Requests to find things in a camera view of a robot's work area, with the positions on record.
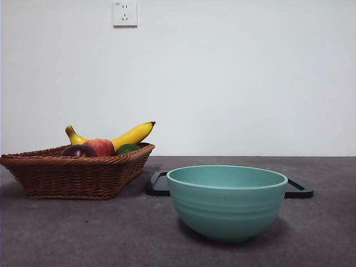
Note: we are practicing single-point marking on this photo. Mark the brown wicker basket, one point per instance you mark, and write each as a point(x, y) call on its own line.
point(69, 178)

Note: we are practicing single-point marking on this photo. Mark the white wall socket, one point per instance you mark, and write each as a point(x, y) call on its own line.
point(125, 14)

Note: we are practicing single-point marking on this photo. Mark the teal ribbed bowl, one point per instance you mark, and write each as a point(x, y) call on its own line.
point(226, 211)

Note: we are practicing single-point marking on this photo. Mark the green round fruit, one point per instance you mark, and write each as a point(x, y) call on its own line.
point(126, 148)

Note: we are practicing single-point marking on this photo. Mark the red yellow apple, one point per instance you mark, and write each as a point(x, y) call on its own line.
point(100, 147)

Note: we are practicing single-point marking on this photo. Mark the yellow banana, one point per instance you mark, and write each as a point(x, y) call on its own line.
point(134, 133)

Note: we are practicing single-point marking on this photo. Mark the dark purple plum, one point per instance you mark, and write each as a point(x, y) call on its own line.
point(78, 151)

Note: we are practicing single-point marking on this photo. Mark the black rectangular tray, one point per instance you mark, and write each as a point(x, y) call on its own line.
point(158, 185)

